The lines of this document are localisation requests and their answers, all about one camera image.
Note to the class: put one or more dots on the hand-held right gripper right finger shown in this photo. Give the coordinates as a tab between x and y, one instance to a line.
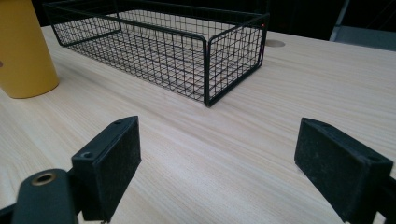
339	168

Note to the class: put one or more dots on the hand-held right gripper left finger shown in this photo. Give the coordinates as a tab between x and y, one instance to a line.
107	168

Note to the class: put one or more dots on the grey metal stand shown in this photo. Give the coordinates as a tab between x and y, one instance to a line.
362	32

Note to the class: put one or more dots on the yellow cylindrical container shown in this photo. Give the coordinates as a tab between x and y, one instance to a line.
23	49

